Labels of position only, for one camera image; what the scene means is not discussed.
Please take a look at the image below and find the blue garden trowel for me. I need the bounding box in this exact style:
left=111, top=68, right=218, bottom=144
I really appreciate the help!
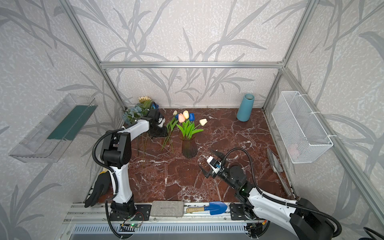
left=187, top=202, right=228, bottom=216

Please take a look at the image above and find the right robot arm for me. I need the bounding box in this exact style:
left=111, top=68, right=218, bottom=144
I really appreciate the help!
left=202, top=151, right=342, bottom=240

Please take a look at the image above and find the blue tulip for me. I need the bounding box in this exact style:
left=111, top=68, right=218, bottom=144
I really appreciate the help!
left=187, top=113, right=195, bottom=140

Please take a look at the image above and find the teal ceramic vase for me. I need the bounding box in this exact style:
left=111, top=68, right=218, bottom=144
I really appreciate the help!
left=237, top=94, right=255, bottom=122

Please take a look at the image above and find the red glass vase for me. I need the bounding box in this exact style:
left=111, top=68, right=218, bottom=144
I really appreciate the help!
left=179, top=132, right=198, bottom=159

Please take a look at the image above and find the teal hydrangea bouquet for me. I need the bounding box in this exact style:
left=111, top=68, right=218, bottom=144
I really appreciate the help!
left=123, top=96, right=159, bottom=125

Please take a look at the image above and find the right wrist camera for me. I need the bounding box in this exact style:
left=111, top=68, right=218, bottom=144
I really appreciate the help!
left=207, top=156, right=221, bottom=174

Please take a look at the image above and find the black work glove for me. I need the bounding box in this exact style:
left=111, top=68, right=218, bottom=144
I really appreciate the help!
left=85, top=170, right=112, bottom=208

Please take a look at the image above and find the yellow cream tulip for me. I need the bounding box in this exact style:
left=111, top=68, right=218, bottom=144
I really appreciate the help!
left=183, top=110, right=190, bottom=120

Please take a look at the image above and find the white wire basket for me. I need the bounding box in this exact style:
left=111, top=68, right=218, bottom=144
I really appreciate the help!
left=272, top=91, right=334, bottom=164

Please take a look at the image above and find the pink tulip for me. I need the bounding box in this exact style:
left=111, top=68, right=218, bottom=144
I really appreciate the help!
left=175, top=114, right=187, bottom=138

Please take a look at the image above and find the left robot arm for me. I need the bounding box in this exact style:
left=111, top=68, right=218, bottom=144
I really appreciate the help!
left=92, top=109, right=167, bottom=219

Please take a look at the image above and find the tulip bunch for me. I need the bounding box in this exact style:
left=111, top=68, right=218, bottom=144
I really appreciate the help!
left=161, top=110, right=178, bottom=153

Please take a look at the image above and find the clear plastic wall shelf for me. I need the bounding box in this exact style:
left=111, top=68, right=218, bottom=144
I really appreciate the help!
left=9, top=94, right=98, bottom=163

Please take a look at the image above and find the white tulip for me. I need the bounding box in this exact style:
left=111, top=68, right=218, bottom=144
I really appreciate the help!
left=189, top=119, right=208, bottom=138

